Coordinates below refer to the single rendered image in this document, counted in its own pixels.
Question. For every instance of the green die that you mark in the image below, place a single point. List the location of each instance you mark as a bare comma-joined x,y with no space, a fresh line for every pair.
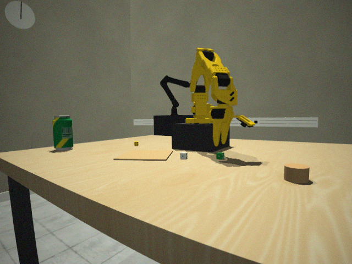
220,155

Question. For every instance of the tan flat mat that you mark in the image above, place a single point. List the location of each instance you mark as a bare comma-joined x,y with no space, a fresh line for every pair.
145,155

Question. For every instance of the green drink can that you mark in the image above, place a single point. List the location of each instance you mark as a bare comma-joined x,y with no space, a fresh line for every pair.
62,133

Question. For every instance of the brown cylinder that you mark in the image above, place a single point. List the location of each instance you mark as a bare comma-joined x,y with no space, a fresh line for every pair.
296,173

